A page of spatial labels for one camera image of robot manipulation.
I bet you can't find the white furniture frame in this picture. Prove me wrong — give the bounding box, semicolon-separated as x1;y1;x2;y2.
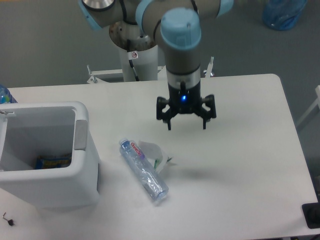
295;85;320;132

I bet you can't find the white pedestal base frame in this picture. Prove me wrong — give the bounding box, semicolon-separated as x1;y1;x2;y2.
87;56;215;84

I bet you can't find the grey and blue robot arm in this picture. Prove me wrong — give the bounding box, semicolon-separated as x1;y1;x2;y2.
78;0;234;127

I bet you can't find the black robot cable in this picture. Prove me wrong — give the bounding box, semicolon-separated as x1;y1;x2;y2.
126;39;140;82

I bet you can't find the black device at table edge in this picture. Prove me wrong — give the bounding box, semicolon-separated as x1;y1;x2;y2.
302;202;320;229

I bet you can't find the white plastic wrapper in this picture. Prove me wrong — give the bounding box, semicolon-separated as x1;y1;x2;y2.
138;140;174;180

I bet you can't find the blue yellow snack packet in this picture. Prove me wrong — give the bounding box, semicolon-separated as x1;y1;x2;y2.
34;153;72;170

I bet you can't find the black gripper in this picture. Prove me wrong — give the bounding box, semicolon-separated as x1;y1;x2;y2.
156;82;216;131

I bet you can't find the blue water bottle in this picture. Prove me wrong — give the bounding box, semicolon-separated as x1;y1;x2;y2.
0;84;18;104

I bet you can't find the blue plastic bag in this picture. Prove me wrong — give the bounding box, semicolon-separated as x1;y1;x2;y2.
262;0;308;31

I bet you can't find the clear crushed plastic bottle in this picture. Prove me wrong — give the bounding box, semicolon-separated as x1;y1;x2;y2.
119;138;169;201

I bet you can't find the white open trash can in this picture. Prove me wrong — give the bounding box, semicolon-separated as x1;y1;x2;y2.
0;101;100;208

